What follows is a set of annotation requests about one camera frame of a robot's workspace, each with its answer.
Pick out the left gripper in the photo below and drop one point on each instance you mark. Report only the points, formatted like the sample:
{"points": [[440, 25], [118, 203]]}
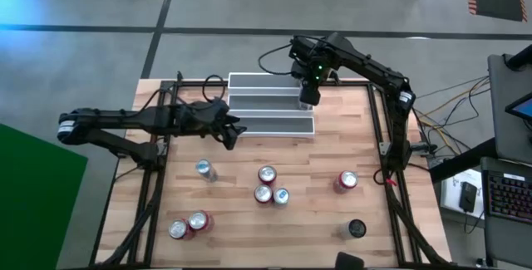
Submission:
{"points": [[199, 118]]}

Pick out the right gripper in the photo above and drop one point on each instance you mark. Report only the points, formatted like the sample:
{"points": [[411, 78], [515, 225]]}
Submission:
{"points": [[311, 60]]}

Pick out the blue silver Red Bull can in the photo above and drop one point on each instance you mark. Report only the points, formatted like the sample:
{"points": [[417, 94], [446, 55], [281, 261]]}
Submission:
{"points": [[281, 196], [205, 168]]}

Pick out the red Coca-Cola can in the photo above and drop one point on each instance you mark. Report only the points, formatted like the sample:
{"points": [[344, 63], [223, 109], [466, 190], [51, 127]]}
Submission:
{"points": [[267, 174], [178, 229], [263, 194]]}

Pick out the red Fanta strawberry can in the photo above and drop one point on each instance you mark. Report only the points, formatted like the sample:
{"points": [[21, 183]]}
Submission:
{"points": [[347, 180], [198, 220]]}

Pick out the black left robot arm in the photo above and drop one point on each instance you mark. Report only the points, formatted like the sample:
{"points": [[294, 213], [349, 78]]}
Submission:
{"points": [[124, 118]]}

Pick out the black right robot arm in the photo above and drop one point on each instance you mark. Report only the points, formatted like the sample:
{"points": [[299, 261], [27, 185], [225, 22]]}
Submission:
{"points": [[374, 68]]}

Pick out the white three-step shelf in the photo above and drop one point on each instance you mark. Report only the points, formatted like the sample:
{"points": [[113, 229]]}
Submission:
{"points": [[266, 126]]}

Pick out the black power plug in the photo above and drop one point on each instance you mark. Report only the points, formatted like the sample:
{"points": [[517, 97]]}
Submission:
{"points": [[422, 148]]}

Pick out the black diagonal bar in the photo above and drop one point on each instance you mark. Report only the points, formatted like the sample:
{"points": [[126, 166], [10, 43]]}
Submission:
{"points": [[461, 163]]}

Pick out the black rounded object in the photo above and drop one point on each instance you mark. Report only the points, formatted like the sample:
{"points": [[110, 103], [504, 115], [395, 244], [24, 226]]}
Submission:
{"points": [[349, 261]]}

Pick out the white paper sheet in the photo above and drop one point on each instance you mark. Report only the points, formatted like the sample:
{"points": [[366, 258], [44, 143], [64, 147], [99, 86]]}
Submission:
{"points": [[451, 195]]}

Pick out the black phone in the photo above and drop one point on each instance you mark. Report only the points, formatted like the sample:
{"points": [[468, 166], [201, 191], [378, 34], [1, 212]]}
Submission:
{"points": [[468, 197]]}

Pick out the grey desk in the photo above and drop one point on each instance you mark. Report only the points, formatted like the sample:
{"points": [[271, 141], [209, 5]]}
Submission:
{"points": [[498, 83], [505, 241]]}

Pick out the green floor mat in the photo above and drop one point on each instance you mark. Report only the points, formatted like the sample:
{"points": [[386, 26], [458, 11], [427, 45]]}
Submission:
{"points": [[33, 199]]}

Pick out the tablet screen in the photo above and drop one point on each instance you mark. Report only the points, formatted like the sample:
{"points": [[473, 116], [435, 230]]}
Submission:
{"points": [[524, 109]]}

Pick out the backlit black keyboard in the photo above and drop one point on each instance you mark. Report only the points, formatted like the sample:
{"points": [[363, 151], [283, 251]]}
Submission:
{"points": [[509, 197]]}

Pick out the black aluminium table frame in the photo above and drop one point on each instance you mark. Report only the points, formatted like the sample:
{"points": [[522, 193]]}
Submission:
{"points": [[357, 83]]}

